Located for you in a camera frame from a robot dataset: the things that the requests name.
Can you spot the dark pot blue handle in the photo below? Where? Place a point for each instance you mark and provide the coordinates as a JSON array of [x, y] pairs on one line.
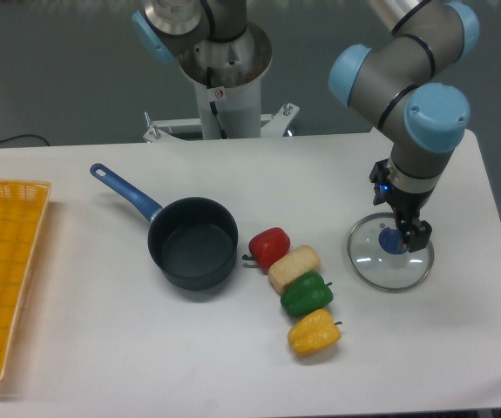
[[192, 240]]

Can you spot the green bell pepper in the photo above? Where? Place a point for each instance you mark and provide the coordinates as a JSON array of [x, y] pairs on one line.
[[306, 294]]

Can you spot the yellow bell pepper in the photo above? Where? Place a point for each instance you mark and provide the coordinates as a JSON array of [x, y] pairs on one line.
[[313, 333]]

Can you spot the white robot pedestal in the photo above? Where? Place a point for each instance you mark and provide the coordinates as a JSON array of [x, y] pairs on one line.
[[226, 78]]

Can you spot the yellow woven basket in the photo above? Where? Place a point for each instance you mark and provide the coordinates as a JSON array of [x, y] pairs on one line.
[[2, 270]]

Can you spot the beige bread loaf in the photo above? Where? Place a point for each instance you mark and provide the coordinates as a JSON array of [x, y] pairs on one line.
[[291, 266]]

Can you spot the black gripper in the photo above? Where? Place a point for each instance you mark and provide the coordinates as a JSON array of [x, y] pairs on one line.
[[401, 194]]

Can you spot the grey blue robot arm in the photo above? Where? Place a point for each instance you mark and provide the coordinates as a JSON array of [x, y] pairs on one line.
[[394, 88]]

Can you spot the glass lid blue knob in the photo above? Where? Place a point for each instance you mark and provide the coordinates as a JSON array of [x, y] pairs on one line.
[[380, 259]]

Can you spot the red bell pepper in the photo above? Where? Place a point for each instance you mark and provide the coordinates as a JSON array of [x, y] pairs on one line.
[[267, 247]]

